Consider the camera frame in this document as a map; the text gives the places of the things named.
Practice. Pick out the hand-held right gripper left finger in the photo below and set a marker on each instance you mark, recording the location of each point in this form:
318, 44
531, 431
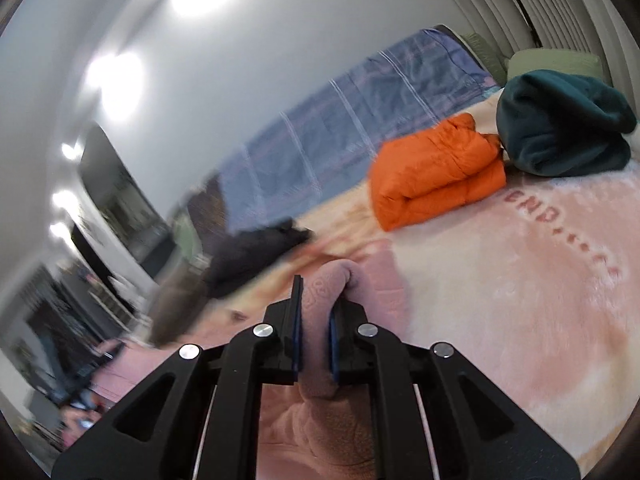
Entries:
298, 322

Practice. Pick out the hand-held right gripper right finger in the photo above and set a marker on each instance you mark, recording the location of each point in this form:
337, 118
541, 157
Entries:
333, 347

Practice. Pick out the pink fleece garment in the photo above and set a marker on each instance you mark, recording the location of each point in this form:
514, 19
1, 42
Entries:
317, 310

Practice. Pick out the black puffer jacket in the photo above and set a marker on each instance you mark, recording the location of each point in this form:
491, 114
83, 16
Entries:
250, 255

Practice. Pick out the olive brown garment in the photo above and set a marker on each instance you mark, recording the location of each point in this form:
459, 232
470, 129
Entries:
177, 305

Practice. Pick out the dark floral pillow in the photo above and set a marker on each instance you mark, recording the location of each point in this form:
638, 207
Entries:
210, 200

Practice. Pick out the cream pink printed blanket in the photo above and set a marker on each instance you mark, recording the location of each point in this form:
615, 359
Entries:
500, 310

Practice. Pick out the orange puffer jacket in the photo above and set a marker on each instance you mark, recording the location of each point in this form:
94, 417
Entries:
430, 175

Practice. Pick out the blue plaid quilt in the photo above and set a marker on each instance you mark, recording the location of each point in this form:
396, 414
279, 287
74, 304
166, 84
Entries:
350, 110

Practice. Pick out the dark teal hoodie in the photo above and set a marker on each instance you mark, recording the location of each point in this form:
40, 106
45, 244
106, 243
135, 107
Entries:
560, 125

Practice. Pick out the green pillow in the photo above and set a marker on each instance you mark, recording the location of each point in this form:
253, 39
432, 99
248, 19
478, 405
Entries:
485, 55
550, 60

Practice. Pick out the grey pleated curtain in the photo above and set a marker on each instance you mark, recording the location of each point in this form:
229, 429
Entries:
540, 5

